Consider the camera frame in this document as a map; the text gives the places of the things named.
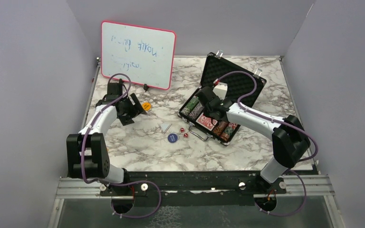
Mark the brown chip stack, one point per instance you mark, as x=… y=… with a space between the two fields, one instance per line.
x=196 y=111

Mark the black mounting rail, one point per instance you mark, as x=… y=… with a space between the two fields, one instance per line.
x=183 y=188

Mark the blue dealer button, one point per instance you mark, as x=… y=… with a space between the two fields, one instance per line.
x=172 y=137

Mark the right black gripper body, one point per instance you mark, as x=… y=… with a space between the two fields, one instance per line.
x=207 y=113

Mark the orange chip row in case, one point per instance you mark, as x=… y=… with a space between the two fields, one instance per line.
x=219 y=129

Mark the orange dealer button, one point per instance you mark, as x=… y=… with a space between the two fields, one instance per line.
x=146 y=106

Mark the red playing card deck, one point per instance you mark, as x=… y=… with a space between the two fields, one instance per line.
x=206 y=122

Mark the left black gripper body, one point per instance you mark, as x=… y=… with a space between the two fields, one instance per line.
x=129 y=110

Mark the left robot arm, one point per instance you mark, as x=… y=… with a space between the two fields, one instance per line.
x=87 y=155

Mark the green chip stack in case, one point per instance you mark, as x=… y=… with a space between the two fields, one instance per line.
x=190 y=106

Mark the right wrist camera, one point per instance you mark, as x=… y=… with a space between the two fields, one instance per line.
x=220 y=89

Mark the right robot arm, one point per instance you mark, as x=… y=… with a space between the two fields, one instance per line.
x=289 y=140

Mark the pink framed whiteboard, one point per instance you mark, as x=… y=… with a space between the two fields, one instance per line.
x=144 y=54

